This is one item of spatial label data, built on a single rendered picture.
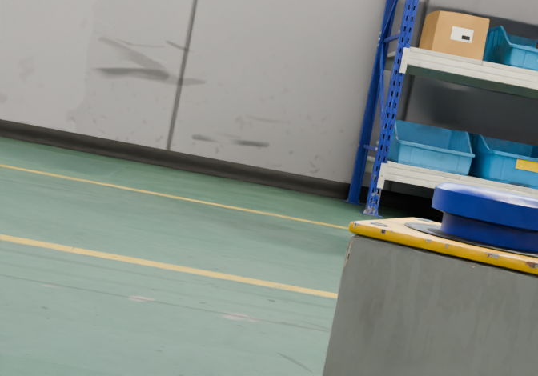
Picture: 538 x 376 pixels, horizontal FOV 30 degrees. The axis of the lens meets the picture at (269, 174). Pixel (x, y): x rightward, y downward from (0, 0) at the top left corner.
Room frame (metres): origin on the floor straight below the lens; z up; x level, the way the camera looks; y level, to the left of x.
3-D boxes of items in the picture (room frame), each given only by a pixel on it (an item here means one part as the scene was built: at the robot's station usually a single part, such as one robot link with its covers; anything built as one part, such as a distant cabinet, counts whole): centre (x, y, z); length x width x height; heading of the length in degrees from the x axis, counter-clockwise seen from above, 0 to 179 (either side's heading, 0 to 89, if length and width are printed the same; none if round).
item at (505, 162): (4.91, -1.15, 0.36); 0.50 x 0.38 x 0.21; 5
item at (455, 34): (4.83, -0.74, 0.89); 0.31 x 0.24 x 0.20; 4
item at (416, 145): (4.90, -0.72, 0.36); 0.50 x 0.38 x 0.21; 5
